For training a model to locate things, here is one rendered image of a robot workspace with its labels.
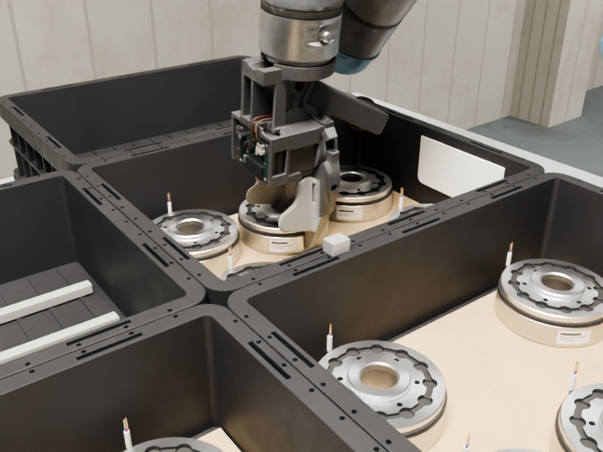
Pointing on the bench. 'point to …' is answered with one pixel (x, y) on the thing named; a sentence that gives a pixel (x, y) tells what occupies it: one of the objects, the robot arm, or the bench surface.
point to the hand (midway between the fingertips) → (301, 225)
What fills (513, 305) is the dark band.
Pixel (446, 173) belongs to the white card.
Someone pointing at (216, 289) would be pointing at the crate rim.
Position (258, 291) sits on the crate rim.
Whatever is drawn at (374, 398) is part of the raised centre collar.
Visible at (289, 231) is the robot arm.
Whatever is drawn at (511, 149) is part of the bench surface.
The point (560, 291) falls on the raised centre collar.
